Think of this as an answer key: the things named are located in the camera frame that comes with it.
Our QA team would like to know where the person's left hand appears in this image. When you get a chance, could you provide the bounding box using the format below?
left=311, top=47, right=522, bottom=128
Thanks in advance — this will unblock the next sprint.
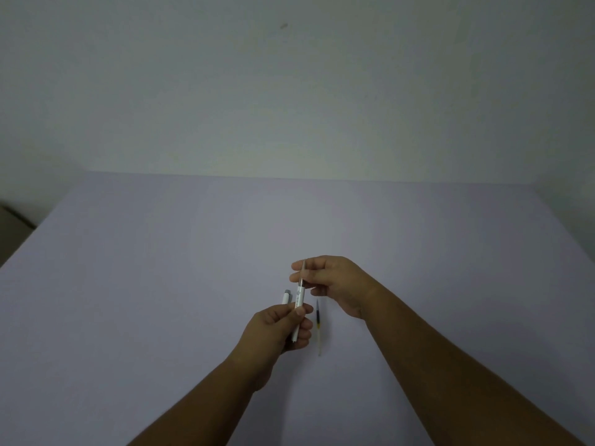
left=231, top=302, right=315, bottom=392

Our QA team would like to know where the person's right forearm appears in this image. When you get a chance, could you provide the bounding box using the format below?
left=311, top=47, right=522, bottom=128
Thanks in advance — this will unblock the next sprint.
left=364, top=284, right=585, bottom=446

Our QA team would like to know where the person's left forearm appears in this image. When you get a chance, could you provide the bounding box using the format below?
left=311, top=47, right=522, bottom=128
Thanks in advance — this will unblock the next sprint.
left=126, top=357, right=257, bottom=446

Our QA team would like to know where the person's right hand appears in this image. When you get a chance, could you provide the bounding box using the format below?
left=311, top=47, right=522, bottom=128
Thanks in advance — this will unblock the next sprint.
left=289, top=255, right=373, bottom=322

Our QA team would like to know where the white pen barrel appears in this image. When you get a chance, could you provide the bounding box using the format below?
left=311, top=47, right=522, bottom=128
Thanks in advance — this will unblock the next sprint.
left=291, top=279, right=308, bottom=344

